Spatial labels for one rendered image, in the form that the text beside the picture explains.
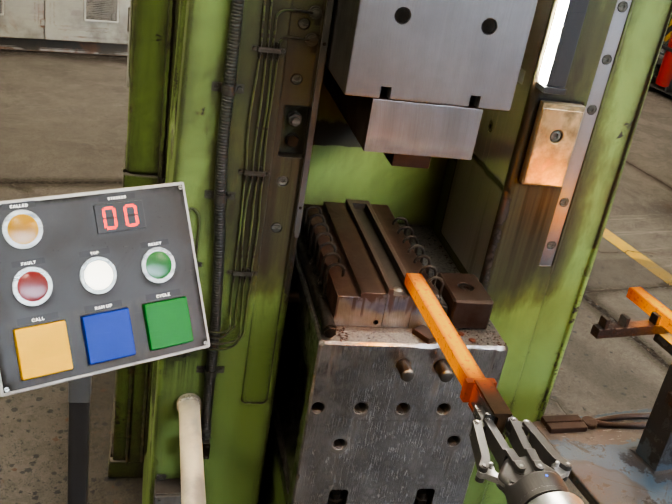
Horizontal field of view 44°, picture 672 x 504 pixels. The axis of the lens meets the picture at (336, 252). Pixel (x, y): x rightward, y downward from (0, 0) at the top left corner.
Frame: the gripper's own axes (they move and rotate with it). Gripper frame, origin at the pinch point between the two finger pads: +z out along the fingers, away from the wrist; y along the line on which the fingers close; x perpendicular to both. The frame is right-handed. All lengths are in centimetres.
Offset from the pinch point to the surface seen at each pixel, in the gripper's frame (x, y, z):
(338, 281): -9, -11, 50
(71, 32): -95, -102, 559
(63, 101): -111, -97, 446
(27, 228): 10, -65, 29
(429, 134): 24, -1, 44
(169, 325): -6, -44, 28
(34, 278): 4, -64, 25
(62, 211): 11, -60, 32
